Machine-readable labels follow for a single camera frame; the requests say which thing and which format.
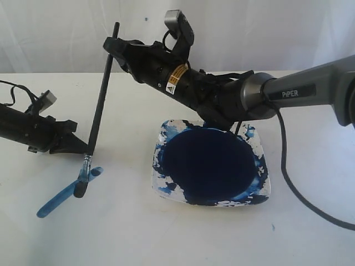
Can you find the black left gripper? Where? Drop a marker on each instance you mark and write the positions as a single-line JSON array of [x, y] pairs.
[[44, 134]]

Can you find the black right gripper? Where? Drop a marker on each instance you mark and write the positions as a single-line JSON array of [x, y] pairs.
[[152, 65]]

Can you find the black paintbrush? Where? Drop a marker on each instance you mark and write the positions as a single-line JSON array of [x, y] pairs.
[[83, 177]]

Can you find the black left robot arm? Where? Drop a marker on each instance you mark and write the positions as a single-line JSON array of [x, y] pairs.
[[13, 123]]

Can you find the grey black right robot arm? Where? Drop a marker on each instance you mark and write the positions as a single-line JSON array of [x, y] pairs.
[[221, 100]]

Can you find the white paper sheet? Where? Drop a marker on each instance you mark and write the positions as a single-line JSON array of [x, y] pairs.
[[119, 220]]

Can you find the white square paint dish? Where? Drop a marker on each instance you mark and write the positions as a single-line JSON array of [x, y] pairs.
[[199, 165]]

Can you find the white backdrop cloth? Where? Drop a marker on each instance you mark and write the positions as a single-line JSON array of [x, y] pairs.
[[68, 36]]

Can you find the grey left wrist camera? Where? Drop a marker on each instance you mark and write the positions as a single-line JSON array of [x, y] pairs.
[[45, 100]]

